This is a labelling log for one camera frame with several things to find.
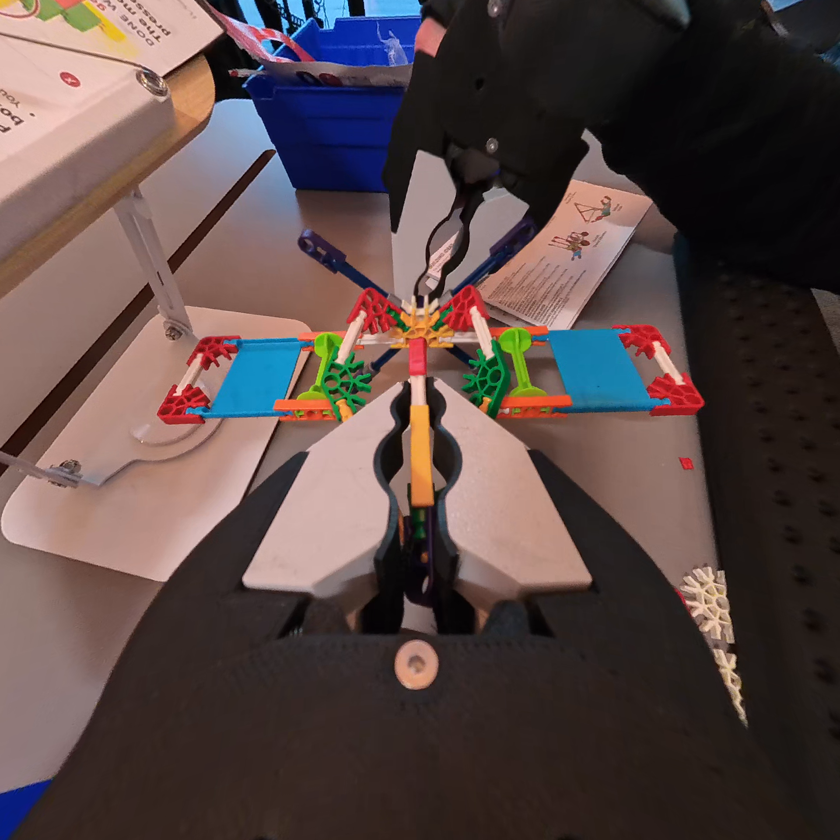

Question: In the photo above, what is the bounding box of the person's right forearm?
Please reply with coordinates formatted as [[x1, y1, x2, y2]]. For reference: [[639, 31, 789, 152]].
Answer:
[[584, 0, 840, 296]]

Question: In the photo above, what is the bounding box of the colourful construction toy airplane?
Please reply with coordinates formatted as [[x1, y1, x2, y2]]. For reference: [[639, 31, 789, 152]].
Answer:
[[157, 285, 705, 605]]

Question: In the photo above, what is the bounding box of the white instruction booklet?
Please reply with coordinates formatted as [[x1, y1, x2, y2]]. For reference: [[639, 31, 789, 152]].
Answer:
[[476, 180, 654, 330]]

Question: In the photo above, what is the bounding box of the blue rod toy propeller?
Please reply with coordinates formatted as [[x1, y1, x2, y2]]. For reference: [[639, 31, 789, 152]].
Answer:
[[297, 217, 539, 371]]

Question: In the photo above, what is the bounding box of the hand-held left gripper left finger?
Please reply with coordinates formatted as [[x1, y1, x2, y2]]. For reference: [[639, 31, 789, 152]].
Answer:
[[241, 382, 416, 634]]

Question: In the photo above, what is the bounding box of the white snowflake connector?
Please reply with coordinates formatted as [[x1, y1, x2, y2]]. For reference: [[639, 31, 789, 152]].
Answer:
[[715, 650, 749, 726], [679, 567, 732, 634]]

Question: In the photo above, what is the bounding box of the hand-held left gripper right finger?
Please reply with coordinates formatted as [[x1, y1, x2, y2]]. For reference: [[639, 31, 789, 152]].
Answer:
[[427, 381, 595, 634]]

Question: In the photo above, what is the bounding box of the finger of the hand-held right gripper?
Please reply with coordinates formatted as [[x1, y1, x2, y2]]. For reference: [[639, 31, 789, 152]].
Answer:
[[392, 151, 463, 311], [432, 185, 534, 298]]

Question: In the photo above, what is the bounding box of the white metal stand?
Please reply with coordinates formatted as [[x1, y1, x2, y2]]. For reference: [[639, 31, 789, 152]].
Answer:
[[0, 187, 312, 584]]

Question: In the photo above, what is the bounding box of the white printed box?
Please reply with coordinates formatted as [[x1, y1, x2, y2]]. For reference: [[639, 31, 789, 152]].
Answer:
[[0, 29, 173, 263]]

